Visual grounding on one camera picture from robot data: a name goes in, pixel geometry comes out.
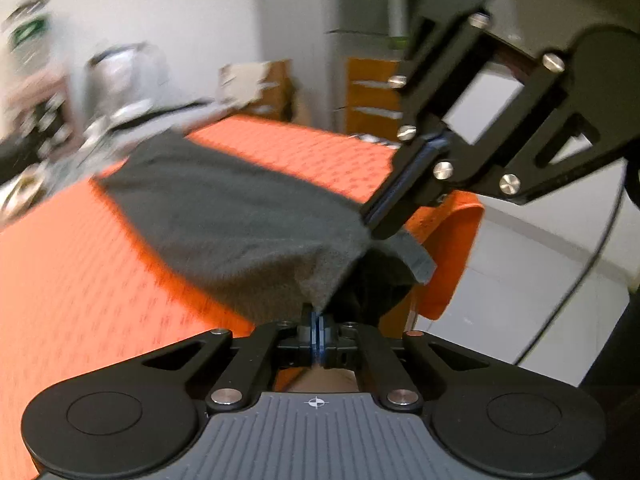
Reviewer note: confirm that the dark grey t-shirt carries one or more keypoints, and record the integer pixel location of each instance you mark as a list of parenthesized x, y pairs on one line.
[(240, 220)]

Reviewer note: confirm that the folded light grey garment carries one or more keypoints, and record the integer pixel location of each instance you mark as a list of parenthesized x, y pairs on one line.
[(190, 117)]

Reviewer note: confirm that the wooden chair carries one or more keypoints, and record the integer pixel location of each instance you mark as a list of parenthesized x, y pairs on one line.
[(370, 95), (280, 95)]

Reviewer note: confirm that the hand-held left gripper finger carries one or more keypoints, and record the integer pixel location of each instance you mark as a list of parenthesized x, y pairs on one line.
[(322, 342), (311, 342)]

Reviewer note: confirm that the orange patterned mat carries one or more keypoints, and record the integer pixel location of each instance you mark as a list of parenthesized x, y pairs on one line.
[(75, 270)]

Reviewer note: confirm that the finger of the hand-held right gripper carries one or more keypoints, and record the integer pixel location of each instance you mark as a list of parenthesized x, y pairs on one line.
[(430, 85), (480, 165)]

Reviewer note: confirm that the brown cabinet with stickers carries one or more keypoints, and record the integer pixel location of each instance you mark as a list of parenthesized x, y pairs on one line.
[(35, 115)]

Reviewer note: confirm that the clear plastic bag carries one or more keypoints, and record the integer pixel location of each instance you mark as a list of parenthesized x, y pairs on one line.
[(125, 75)]

